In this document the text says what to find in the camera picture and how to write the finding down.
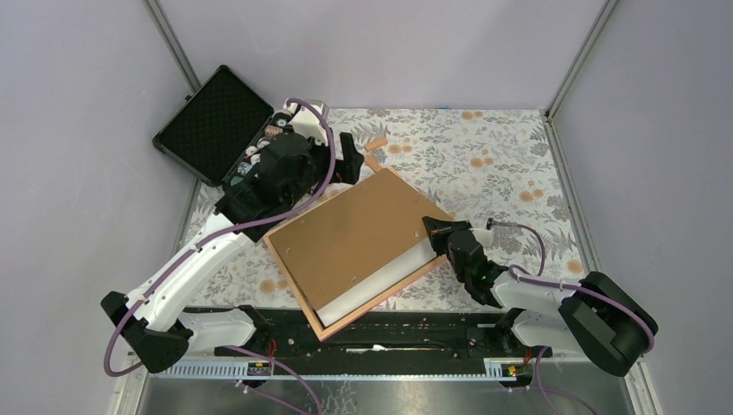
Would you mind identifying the wooden block upright piece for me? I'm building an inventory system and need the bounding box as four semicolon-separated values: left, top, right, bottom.
364;137;388;152

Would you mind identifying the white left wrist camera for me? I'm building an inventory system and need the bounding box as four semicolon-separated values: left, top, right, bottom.
283;103;328;146

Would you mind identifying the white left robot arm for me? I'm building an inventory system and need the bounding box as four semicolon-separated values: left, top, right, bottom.
100;131;364;374

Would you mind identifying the black poker chip case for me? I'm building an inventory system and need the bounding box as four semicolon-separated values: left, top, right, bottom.
152;65;309;194

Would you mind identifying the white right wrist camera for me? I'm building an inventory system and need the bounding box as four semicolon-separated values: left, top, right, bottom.
469;227;494;249

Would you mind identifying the wooden block lying piece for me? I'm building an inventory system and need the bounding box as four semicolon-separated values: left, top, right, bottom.
364;155;383;173

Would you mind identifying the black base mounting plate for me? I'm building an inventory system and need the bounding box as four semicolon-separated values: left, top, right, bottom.
163;305;540;382

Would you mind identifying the brown cardboard backing board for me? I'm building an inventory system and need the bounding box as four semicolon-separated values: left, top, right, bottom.
267;169;452;310

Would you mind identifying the mountain sea photo print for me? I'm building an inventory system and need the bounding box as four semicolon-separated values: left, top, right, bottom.
316;238;437;327

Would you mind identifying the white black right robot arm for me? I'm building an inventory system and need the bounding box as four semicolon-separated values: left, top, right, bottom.
422;216;659;377

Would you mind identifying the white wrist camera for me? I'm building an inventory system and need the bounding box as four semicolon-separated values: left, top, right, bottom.
283;103;328;146
469;227;494;249

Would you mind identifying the floral patterned table mat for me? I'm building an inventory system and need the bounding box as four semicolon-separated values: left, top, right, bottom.
189;108;587;312

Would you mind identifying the light wooden picture frame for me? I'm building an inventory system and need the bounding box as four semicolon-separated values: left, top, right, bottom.
263;166;456;342

